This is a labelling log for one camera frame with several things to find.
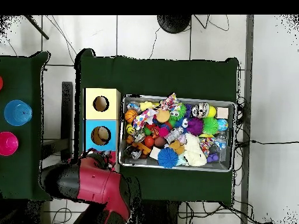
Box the black tripod leg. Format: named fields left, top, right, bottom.
left=24, top=15, right=50, bottom=40

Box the cream waffle cloth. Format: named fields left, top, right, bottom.
left=183, top=132, right=208, bottom=167

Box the wire mesh bin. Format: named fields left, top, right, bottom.
left=118, top=93, right=237, bottom=173

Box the black upright panel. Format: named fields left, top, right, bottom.
left=61, top=81, right=74, bottom=165

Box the dark green side tablecloth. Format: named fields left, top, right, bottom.
left=0, top=51, right=53, bottom=202

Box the wooden box with three holes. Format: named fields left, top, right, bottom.
left=83, top=87, right=121, bottom=173

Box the grey floor cable cover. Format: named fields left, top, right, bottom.
left=240, top=15, right=255, bottom=224

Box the green spiky rubber ball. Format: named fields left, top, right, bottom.
left=201, top=116, right=220, bottom=135

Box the black round stand base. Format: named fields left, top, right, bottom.
left=157, top=15, right=192, bottom=34

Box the pink plastic cup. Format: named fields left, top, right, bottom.
left=0, top=131, right=19, bottom=156

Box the purple knobby rubber ball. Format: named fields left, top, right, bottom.
left=186, top=117, right=204, bottom=137

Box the plain wooden block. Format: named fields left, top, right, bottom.
left=216, top=107, right=230, bottom=120

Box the black floor cable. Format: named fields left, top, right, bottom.
left=249, top=139, right=299, bottom=145

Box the orange toy basketball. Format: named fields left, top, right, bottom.
left=124, top=108, right=138, bottom=124

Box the blue plastic cup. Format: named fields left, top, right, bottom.
left=4, top=99, right=33, bottom=127

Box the blue spiky rubber ball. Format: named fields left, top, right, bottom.
left=157, top=147, right=179, bottom=169

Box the blue globe ball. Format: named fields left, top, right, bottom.
left=217, top=118, right=229, bottom=132

